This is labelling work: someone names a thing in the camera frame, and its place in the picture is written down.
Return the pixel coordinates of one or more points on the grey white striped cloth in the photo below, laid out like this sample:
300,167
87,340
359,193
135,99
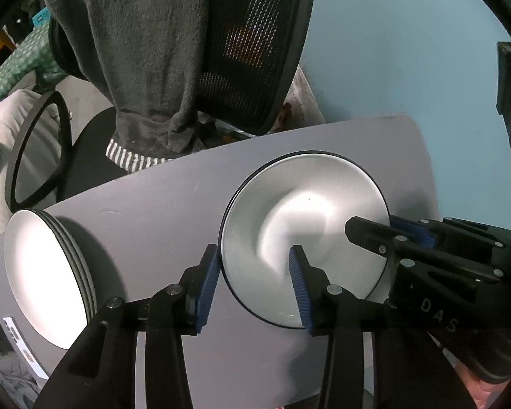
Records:
127,157

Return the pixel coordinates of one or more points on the black chair armrest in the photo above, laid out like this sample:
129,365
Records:
0,123

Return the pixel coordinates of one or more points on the person's right hand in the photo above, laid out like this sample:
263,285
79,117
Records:
481,396

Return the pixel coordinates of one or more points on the dark grey towel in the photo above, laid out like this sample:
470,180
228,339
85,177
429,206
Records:
144,51

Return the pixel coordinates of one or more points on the white plate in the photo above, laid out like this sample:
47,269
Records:
91,281

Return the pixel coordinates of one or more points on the black mesh office chair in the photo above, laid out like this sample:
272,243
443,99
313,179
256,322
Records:
247,51

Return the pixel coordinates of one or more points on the white printed card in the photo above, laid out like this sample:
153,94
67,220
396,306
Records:
21,345

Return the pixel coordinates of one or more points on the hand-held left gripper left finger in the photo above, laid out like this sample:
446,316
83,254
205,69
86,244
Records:
206,289

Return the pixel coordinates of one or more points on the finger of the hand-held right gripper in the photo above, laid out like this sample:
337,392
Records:
374,238
421,232

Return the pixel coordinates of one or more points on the white bowl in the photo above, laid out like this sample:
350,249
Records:
281,204

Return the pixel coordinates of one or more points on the stack of white plates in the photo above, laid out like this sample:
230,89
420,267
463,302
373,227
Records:
38,272

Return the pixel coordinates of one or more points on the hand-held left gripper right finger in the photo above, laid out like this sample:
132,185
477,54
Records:
300,289

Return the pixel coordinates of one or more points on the green patterned cloth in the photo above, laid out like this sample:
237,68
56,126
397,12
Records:
21,64

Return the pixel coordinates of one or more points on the teal box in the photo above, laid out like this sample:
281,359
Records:
40,16

